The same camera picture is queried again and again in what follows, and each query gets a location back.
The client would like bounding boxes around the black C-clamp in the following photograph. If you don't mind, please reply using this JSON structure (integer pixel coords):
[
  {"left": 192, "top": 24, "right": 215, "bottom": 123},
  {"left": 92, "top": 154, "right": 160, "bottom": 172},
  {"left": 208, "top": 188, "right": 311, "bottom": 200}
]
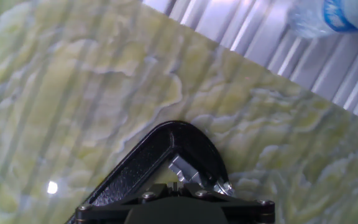
[{"left": 64, "top": 120, "right": 230, "bottom": 224}]

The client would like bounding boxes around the green marble pattern mat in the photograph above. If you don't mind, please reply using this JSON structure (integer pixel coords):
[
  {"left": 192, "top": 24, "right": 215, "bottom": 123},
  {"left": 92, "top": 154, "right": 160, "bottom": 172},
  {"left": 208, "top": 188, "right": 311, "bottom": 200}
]
[{"left": 0, "top": 0, "right": 358, "bottom": 224}]

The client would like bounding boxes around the silver lever bracket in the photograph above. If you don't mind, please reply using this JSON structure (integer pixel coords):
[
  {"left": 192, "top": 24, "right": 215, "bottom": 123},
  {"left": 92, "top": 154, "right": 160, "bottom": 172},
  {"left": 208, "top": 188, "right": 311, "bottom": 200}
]
[{"left": 168, "top": 154, "right": 235, "bottom": 196}]

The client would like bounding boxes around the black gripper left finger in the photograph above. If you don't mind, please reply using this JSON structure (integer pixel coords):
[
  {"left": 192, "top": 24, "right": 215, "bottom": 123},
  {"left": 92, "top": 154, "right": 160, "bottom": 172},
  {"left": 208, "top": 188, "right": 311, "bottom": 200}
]
[{"left": 75, "top": 182, "right": 171, "bottom": 224}]

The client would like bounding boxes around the clear water bottle blue label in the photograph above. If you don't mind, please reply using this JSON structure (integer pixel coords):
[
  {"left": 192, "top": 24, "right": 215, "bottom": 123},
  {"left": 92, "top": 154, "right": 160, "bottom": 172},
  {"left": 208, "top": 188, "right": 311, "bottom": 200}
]
[{"left": 287, "top": 0, "right": 358, "bottom": 39}]

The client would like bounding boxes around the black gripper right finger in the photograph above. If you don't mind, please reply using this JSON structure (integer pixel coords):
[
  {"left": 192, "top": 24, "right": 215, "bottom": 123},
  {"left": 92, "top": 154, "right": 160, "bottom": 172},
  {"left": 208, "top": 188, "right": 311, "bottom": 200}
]
[{"left": 183, "top": 182, "right": 276, "bottom": 224}]

